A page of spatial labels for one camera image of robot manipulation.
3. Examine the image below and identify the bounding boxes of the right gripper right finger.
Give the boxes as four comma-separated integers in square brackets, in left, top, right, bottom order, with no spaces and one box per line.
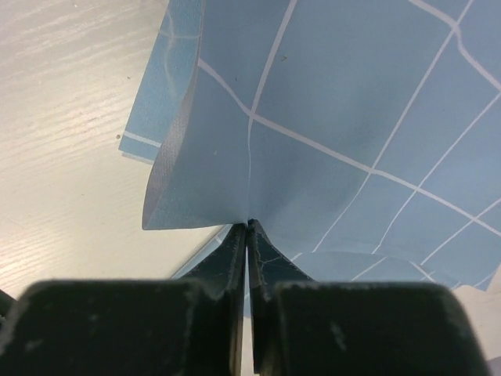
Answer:
[247,220,490,375]

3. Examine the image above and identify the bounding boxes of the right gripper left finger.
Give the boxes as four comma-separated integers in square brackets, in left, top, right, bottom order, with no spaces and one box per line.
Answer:
[1,224,246,375]

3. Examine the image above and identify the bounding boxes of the blue checkered cloth napkin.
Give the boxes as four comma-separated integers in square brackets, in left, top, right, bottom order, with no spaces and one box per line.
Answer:
[120,1,500,290]

